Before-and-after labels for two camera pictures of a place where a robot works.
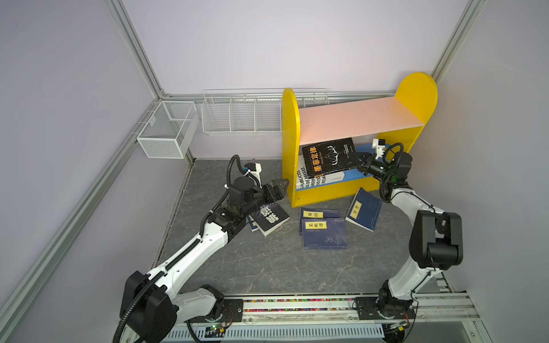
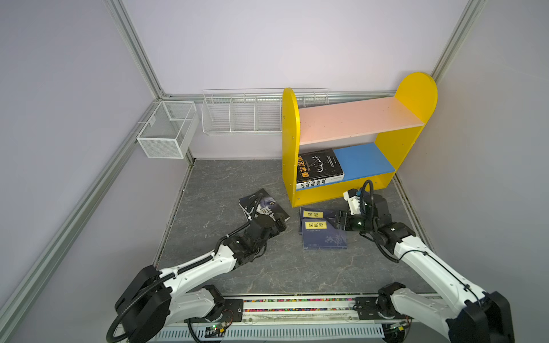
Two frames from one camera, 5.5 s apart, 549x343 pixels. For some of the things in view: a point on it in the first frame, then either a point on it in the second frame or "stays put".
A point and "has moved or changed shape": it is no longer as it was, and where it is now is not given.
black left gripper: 279,194 to 277,230
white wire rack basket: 251,111 stays put
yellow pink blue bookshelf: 397,120 stays put
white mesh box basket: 171,131 stays put
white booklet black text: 327,158 to 312,183
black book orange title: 329,157 has moved or changed shape
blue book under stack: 317,213 stays put
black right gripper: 366,164 to 339,219
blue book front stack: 324,234 stays put
